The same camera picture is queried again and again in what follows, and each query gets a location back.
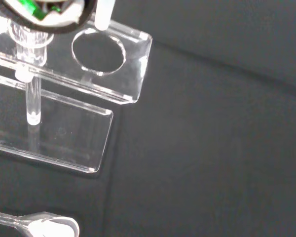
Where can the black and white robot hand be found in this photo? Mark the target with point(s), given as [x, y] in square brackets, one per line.
[51, 14]

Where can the clear acrylic funnel stand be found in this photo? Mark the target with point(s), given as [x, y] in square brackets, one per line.
[130, 64]

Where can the glass weighing funnel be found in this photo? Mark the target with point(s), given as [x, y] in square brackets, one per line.
[49, 227]

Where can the black bench cloth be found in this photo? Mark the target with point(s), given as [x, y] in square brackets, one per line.
[212, 148]

